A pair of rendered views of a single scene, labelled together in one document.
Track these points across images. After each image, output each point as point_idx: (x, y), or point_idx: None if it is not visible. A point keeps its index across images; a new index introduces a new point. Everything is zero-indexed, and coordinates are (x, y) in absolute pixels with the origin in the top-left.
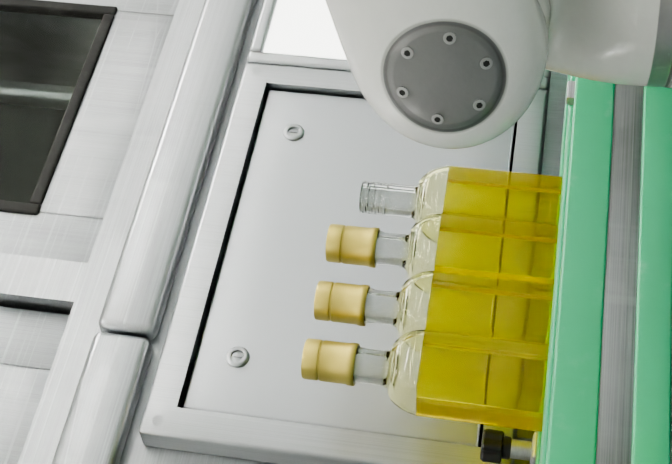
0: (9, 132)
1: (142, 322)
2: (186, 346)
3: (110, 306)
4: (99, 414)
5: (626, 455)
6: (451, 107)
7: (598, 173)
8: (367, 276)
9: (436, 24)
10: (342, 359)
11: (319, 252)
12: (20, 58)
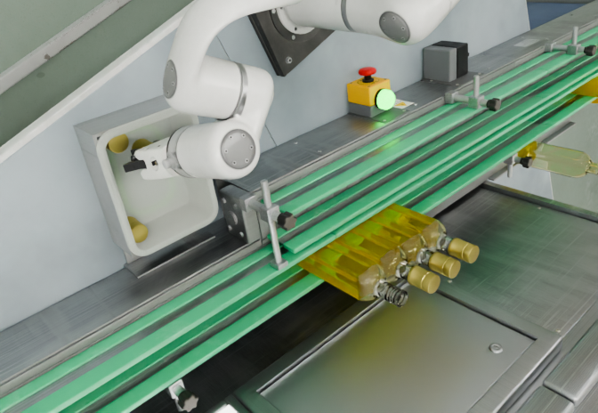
0: None
1: (545, 389)
2: (522, 360)
3: (563, 407)
4: (584, 357)
5: (404, 134)
6: None
7: (335, 179)
8: (406, 353)
9: None
10: (460, 239)
11: (422, 376)
12: None
